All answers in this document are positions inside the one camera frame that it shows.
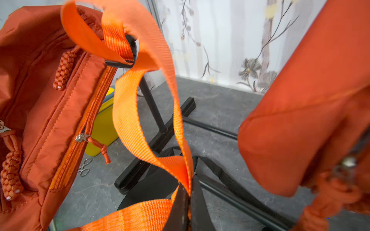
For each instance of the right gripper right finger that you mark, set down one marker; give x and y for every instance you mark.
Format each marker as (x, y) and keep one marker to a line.
(200, 218)

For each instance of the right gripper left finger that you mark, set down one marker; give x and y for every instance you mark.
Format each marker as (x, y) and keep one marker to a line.
(178, 219)

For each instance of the dark orange waist bag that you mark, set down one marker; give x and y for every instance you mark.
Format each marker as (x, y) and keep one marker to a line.
(54, 78)
(312, 127)

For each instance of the black crescent bag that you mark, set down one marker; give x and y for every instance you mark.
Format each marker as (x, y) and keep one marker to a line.
(141, 181)

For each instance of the black clothes rack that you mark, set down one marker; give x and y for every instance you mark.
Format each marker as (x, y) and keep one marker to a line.
(271, 221)

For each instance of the small metal scissors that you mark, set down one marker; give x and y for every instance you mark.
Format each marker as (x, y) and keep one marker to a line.
(83, 170)

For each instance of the yellow storage box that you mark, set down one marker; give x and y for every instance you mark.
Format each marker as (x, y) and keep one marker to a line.
(103, 127)

